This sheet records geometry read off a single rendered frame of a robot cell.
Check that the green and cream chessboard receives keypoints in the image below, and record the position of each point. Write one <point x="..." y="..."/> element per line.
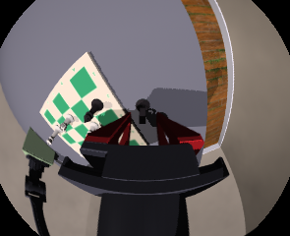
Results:
<point x="73" y="94"/>

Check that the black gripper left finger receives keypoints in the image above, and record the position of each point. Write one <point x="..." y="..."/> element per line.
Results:
<point x="111" y="132"/>

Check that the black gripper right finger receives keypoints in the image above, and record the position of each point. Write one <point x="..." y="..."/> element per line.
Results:
<point x="177" y="134"/>

